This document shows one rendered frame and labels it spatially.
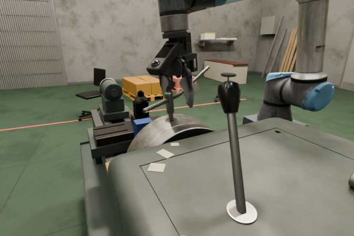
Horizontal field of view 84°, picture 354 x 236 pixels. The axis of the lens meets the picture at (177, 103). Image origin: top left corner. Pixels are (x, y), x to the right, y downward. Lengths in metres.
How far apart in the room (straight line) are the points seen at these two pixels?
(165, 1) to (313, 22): 0.50
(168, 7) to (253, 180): 0.43
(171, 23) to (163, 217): 0.43
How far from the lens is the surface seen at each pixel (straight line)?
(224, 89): 0.28
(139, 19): 8.19
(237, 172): 0.28
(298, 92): 0.87
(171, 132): 0.52
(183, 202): 0.29
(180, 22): 0.55
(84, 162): 1.81
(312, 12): 0.83
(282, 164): 0.40
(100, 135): 1.18
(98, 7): 8.06
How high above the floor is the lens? 1.45
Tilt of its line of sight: 17 degrees down
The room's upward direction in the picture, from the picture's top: straight up
